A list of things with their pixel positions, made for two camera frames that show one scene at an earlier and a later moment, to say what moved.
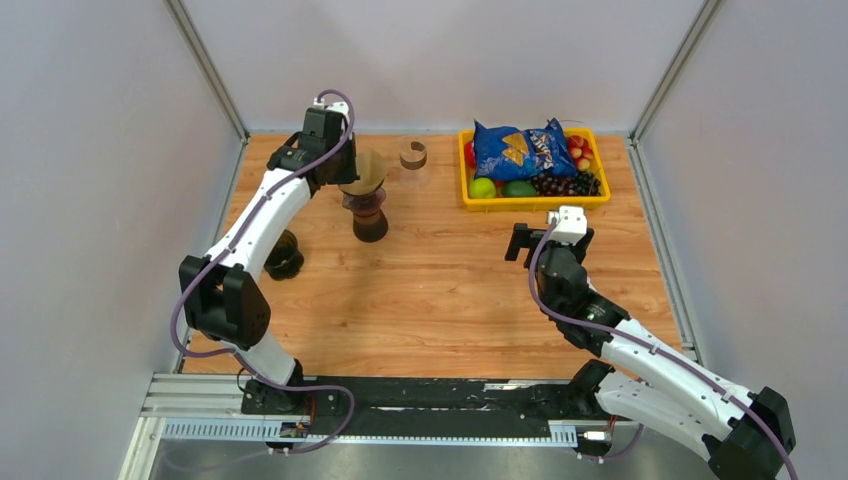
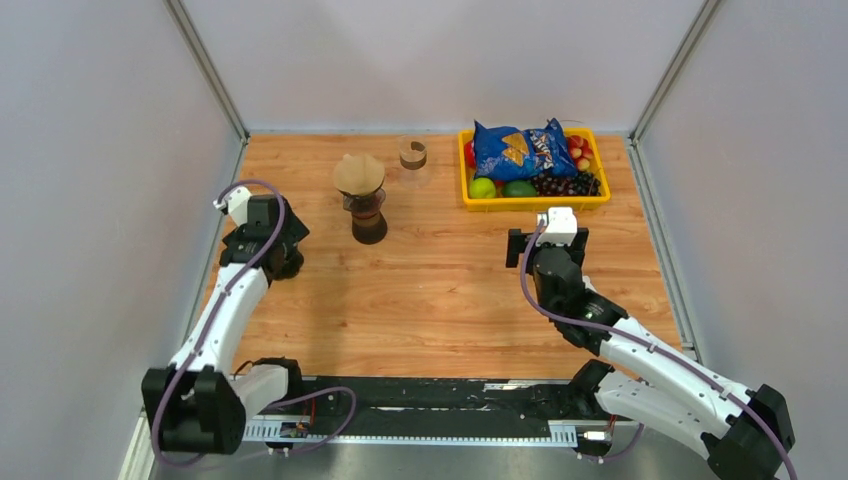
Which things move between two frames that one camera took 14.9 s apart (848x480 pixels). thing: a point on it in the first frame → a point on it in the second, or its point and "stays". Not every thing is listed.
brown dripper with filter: x=369 y=223 stays
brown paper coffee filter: x=371 y=169 stays
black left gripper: x=349 y=175 → x=293 y=231
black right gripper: x=522 y=238 stays
